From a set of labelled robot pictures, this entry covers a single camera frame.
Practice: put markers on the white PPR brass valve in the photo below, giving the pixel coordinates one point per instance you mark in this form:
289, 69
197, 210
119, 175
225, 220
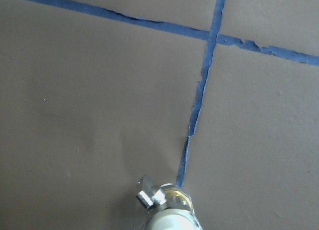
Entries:
168, 206

